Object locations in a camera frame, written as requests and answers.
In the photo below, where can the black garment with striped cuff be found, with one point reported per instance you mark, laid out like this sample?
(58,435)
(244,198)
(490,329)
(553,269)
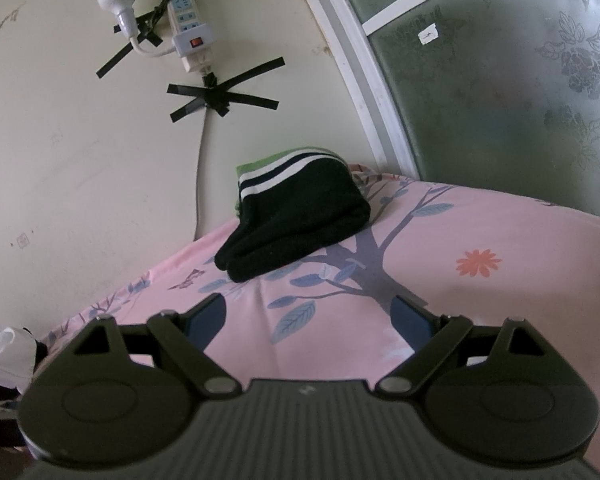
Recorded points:
(290,220)

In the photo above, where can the white power strip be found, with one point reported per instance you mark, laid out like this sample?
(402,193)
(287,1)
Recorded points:
(190,27)

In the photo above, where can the green cloth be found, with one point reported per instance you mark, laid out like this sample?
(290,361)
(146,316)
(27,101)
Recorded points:
(266,161)

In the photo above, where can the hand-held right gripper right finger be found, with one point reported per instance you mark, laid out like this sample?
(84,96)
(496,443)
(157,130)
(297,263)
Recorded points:
(409,321)

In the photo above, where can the white sticker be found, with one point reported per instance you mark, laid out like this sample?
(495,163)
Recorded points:
(427,35)

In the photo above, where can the white cloth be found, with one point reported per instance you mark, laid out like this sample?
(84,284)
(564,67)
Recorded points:
(5,357)

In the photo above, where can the black tape cross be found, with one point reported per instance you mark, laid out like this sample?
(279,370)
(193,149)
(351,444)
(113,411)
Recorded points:
(220,97)

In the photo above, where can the white window frame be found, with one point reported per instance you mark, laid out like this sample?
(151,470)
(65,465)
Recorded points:
(375,70)

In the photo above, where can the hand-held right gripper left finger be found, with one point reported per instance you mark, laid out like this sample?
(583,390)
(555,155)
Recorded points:
(207,317)

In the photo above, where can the pink floral bedsheet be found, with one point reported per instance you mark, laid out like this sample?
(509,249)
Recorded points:
(480,285)

